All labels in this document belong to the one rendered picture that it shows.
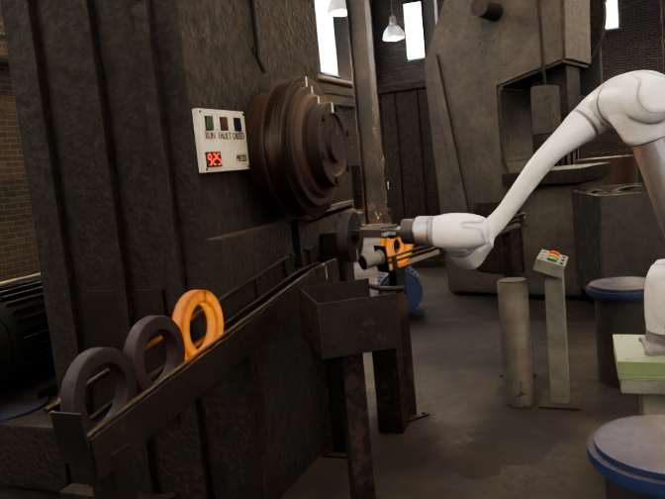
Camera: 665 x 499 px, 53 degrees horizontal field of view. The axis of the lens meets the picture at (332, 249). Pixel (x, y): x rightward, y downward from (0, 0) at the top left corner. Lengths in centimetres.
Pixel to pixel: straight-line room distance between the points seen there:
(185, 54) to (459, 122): 320
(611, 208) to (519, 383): 152
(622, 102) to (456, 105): 315
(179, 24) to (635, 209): 285
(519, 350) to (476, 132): 237
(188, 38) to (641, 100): 121
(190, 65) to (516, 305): 156
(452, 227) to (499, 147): 293
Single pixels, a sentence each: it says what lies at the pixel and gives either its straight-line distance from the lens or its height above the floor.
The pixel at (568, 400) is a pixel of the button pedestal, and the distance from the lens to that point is 291.
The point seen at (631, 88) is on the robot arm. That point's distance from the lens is 184.
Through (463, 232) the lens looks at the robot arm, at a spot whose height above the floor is 83.
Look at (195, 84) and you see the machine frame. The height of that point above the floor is 131.
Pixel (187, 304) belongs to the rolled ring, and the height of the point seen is 75.
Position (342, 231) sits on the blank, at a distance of 196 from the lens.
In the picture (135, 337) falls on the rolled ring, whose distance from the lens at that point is 150.
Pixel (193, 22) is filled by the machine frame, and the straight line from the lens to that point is 204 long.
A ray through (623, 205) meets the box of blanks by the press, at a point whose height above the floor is 68.
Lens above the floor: 104
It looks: 7 degrees down
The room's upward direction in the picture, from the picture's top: 5 degrees counter-clockwise
